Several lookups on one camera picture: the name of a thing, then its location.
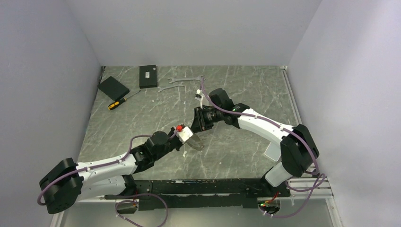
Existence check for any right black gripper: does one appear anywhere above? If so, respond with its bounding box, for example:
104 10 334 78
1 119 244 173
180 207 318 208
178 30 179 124
190 106 223 133

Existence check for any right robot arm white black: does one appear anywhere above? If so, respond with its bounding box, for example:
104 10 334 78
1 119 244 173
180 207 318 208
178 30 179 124
191 88 319 196

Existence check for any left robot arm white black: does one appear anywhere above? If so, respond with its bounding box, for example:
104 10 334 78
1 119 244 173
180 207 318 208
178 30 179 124
37 131 183 214

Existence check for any upper silver wrench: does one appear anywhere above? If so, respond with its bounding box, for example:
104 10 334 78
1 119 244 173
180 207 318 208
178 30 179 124
168 75 204 83

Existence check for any silver wrench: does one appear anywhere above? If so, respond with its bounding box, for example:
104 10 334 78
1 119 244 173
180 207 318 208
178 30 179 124
168 75 204 83
157 82 184 92

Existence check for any lower silver wrench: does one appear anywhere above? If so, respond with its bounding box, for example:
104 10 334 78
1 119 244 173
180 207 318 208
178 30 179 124
157 82 184 92

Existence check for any black box with label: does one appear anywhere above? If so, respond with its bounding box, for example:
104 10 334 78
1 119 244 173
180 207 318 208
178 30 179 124
139 65 158 89

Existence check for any white square plastic lid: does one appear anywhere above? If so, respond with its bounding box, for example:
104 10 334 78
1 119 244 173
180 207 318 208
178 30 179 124
263 142 281 162

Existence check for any yellow black screwdriver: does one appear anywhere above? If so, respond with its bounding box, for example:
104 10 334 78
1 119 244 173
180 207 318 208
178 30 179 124
108 90 141 110

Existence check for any flat black square box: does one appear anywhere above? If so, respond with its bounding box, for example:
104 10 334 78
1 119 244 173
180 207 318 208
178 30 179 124
98 77 130 101

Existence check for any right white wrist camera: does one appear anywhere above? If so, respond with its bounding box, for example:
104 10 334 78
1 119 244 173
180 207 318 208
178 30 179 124
195 89 204 107

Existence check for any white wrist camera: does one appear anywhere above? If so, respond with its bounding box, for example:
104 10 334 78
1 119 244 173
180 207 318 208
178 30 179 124
176 125 194 144
195 89 204 107

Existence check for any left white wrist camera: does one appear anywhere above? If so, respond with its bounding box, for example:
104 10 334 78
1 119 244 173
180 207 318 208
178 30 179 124
176 125 194 144

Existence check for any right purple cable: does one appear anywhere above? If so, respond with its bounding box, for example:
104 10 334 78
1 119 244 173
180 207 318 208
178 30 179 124
200 76 326 219

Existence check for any purple cable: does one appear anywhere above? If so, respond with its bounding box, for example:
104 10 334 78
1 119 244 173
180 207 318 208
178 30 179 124
37 130 181 227
200 76 326 219

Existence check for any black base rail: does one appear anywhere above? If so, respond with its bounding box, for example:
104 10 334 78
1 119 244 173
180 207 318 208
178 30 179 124
104 177 290 211

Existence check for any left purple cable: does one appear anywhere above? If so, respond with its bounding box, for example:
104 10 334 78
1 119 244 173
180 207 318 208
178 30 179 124
37 130 181 227

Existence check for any aluminium frame rail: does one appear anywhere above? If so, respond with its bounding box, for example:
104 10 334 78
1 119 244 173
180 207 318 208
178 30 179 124
288 177 333 199

